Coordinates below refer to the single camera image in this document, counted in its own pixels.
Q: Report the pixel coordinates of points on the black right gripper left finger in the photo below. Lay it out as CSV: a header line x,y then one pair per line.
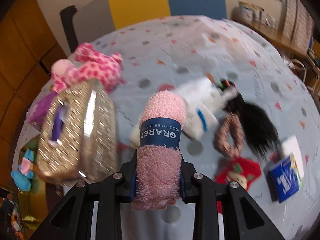
x,y
72,217

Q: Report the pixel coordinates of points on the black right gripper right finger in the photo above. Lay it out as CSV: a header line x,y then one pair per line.
x,y
242,217

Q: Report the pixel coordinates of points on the pink towel blue band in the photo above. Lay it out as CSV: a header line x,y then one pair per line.
x,y
158,155

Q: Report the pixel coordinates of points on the white waffle cloth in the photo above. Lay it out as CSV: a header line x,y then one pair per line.
x,y
197,119

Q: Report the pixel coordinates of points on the red reindeer sock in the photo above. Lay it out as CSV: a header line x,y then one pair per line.
x,y
241,170

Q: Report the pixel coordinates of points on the blue white tissue pack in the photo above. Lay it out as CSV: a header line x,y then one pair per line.
x,y
287,173

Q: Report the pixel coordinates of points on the silver glitter tissue box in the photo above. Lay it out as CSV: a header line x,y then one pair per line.
x,y
78,137

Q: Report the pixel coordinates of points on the pink brown scrunchie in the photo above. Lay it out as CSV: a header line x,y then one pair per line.
x,y
229,137

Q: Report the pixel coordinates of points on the black hair wig piece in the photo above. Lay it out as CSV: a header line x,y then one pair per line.
x,y
260,133

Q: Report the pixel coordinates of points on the patterned light blue tablecloth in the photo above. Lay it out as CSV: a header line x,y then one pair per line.
x,y
162,55

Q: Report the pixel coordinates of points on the purple cardboard box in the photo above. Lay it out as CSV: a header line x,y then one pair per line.
x,y
38,111

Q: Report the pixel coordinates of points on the pink spotted plush toy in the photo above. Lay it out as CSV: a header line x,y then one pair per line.
x,y
94,65

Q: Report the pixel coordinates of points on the wooden wardrobe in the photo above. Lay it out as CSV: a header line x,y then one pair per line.
x,y
28,49

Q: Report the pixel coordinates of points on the wooden side shelf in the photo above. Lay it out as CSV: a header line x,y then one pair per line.
x,y
275,37

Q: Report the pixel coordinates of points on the grey yellow blue headboard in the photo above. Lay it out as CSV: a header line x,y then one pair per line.
x,y
101,17

